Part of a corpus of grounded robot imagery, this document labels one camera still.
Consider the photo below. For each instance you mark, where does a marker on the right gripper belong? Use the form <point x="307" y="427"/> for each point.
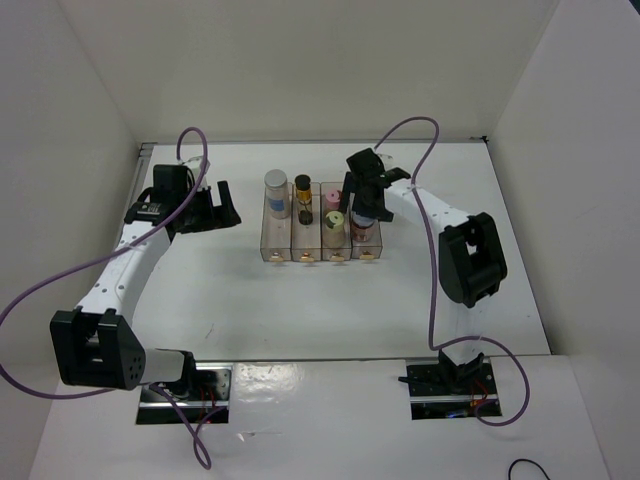
<point x="350" y="186"/>

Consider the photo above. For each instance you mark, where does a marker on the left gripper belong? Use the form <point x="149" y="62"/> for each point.
<point x="220" y="216"/>

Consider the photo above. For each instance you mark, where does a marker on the pink-lid spice jar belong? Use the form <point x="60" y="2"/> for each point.
<point x="332" y="200"/>

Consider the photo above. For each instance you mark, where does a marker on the red-label lid spice jar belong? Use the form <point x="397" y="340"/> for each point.
<point x="363" y="228"/>

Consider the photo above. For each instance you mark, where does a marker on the black-gold cap spice bottle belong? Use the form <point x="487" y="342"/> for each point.
<point x="303" y="193"/>

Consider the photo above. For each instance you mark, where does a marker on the silver-lid blue-label bottle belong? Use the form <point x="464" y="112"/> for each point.
<point x="277" y="193"/>

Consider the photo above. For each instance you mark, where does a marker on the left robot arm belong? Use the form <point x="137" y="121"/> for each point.
<point x="94" y="343"/>

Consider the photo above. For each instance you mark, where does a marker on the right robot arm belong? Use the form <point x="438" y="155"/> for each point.
<point x="467" y="251"/>

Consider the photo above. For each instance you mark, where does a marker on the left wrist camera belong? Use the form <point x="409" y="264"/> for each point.
<point x="195" y="164"/>

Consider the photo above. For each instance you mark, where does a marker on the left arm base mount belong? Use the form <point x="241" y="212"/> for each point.
<point x="206" y="399"/>

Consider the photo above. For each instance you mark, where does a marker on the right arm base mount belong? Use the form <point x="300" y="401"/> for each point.
<point x="442" y="390"/>

